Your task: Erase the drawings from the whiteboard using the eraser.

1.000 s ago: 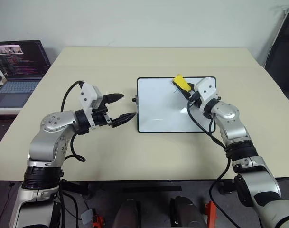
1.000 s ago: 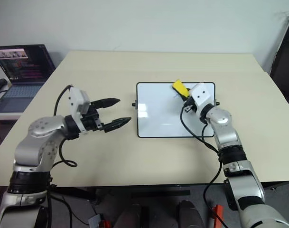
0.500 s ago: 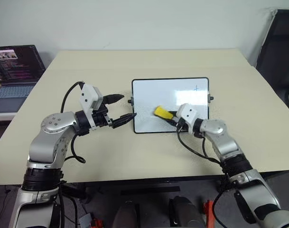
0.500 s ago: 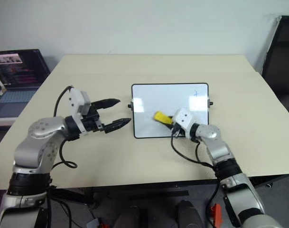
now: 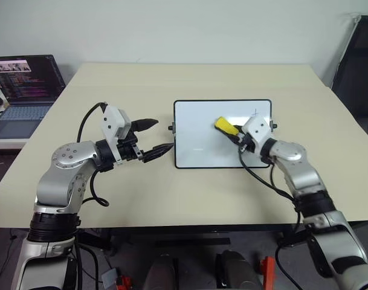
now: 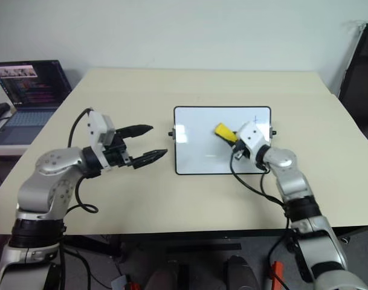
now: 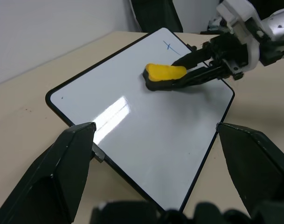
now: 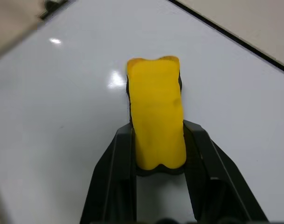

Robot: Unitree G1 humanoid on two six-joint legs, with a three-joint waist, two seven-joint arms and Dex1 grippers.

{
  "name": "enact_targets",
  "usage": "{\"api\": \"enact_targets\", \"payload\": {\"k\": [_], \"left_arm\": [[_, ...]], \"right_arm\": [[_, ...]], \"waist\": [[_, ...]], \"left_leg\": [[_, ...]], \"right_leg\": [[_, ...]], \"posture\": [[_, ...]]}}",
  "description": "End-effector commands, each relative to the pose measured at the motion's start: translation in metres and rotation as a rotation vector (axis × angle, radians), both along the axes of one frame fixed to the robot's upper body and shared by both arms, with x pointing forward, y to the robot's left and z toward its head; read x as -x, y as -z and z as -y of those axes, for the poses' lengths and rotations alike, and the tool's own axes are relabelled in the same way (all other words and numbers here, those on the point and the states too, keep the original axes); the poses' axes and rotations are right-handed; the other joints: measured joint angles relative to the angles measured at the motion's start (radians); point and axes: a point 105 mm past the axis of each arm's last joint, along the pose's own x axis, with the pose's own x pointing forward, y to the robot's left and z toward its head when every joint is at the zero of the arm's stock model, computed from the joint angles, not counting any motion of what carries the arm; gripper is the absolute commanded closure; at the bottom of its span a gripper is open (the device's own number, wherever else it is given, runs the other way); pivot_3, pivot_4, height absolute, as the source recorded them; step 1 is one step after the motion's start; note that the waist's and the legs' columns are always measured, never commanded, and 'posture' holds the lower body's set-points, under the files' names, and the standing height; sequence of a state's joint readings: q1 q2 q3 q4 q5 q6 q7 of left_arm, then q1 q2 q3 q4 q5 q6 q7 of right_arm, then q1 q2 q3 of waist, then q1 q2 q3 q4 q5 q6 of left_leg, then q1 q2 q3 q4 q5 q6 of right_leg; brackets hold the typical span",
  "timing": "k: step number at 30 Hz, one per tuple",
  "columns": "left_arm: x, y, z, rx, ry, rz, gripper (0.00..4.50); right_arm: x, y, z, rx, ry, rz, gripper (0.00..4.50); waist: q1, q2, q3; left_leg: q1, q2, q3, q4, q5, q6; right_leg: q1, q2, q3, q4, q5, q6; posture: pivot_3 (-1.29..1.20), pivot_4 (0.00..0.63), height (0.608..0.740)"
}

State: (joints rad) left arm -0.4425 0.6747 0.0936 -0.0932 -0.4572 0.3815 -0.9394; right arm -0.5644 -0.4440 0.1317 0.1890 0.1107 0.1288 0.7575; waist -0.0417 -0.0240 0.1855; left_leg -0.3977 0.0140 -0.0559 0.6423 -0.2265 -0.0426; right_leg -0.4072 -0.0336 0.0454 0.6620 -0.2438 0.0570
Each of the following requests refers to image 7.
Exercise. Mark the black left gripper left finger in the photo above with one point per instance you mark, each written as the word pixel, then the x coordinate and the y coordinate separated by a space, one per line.
pixel 50 168

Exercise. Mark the black chair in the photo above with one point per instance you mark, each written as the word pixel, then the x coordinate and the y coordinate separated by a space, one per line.
pixel 155 14

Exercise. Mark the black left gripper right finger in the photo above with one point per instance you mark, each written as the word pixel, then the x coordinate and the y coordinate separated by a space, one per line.
pixel 256 163

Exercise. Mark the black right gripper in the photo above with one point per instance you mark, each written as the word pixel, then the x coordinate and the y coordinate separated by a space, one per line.
pixel 228 51

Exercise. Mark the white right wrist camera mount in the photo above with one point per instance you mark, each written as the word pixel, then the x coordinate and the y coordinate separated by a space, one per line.
pixel 239 14

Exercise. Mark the yellow and black eraser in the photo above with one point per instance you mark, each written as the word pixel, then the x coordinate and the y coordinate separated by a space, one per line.
pixel 164 73

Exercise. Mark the black-framed whiteboard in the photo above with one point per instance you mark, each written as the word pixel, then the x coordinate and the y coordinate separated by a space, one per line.
pixel 141 130

